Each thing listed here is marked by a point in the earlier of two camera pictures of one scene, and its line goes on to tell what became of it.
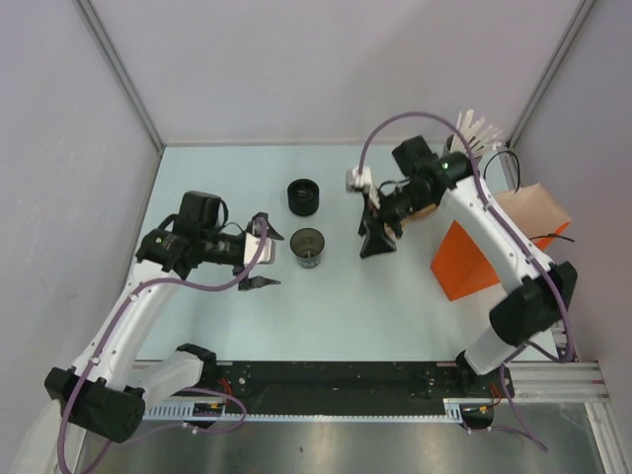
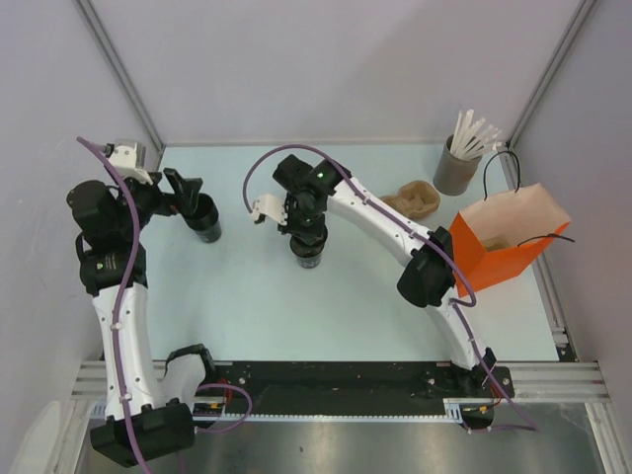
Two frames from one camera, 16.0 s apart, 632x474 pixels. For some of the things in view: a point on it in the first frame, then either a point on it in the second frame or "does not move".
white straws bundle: [472, 138] does not move
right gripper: [370, 210] -> [308, 235]
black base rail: [351, 382] does not move
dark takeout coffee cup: [307, 245] does not move
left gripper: [270, 231] -> [184, 197]
